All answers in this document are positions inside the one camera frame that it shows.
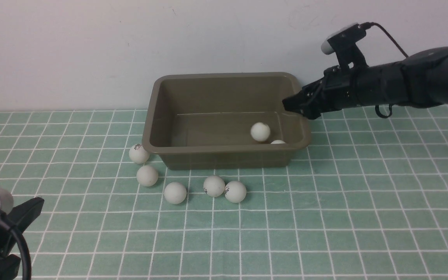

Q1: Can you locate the plain white ball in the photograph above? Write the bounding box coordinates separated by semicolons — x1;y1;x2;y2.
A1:
136;165;159;187

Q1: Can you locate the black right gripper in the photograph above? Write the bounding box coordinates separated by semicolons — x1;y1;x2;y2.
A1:
282;66;363;119

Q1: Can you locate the green checkered tablecloth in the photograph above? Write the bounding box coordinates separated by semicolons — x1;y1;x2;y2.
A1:
0;106;448;280

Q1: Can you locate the white ball black logo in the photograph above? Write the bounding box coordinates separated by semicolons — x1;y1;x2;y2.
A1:
203;175;226;198

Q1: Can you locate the white ball with logo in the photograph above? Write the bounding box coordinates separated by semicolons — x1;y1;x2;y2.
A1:
128;143;151;164

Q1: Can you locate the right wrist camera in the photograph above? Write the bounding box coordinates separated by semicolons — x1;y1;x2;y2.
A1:
321;23;371;72

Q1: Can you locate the white ping-pong ball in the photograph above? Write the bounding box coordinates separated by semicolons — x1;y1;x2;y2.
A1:
163;182;188;205

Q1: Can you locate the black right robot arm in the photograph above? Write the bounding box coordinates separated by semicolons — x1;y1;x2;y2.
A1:
282;34;448;119

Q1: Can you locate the right camera cable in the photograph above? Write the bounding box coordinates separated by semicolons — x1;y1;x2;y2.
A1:
370;23;409;59

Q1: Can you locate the olive plastic bin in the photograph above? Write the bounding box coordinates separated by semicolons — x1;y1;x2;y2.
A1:
142;72;312;170

